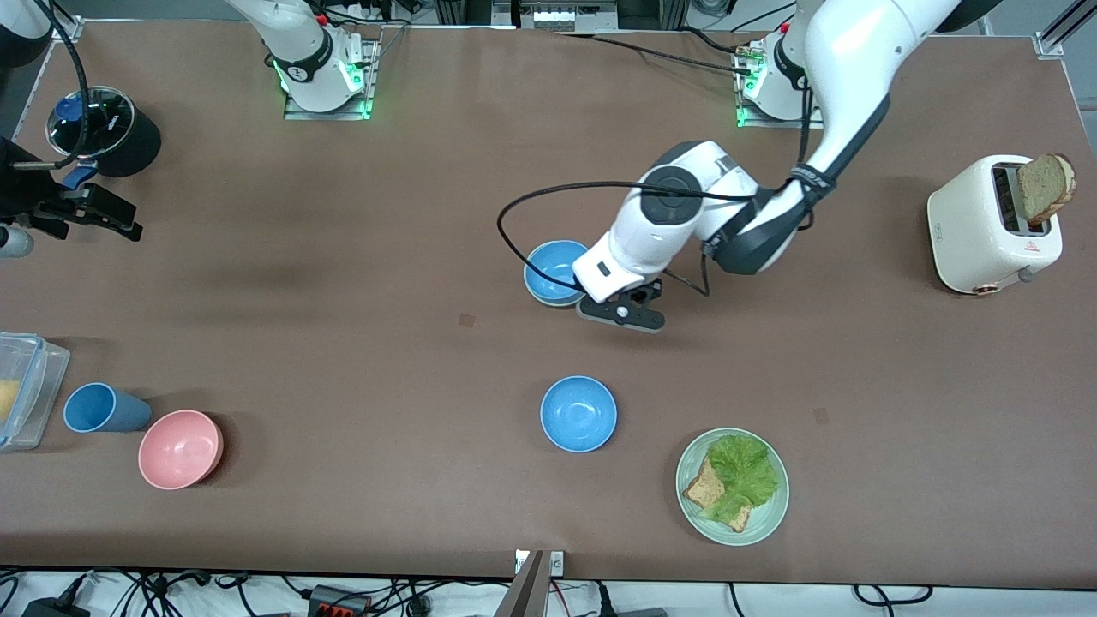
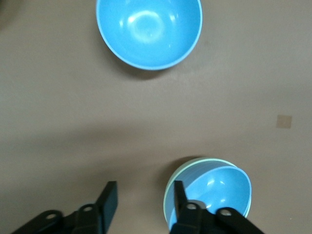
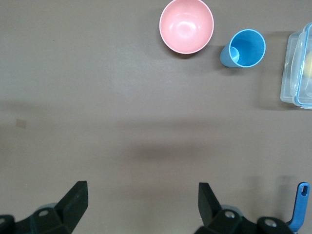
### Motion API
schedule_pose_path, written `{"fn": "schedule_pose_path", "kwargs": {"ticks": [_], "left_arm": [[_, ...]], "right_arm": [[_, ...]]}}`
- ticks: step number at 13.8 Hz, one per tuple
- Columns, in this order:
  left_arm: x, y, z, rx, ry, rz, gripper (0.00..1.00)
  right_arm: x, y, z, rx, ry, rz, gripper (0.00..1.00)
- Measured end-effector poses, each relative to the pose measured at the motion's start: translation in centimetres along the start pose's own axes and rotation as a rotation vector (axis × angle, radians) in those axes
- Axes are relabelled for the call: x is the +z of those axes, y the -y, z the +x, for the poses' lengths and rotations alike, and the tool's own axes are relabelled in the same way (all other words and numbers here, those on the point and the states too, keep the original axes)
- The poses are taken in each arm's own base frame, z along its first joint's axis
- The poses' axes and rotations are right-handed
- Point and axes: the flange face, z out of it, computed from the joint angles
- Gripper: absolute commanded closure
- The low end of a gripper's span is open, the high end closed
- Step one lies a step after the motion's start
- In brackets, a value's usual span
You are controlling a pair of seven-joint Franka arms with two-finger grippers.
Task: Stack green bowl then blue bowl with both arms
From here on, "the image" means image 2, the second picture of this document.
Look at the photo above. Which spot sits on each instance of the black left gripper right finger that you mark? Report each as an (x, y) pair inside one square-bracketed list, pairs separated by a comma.
[(180, 209)]

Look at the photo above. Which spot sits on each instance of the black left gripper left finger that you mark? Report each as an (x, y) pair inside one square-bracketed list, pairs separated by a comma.
[(108, 207)]

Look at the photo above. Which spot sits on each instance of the blue bowl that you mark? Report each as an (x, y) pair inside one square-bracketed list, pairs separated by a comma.
[(219, 185), (148, 31)]

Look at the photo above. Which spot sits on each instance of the pale green bowl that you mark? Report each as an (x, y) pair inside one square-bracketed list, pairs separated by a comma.
[(207, 159)]

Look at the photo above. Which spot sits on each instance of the beige tape patch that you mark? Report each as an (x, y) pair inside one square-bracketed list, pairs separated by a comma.
[(284, 121)]

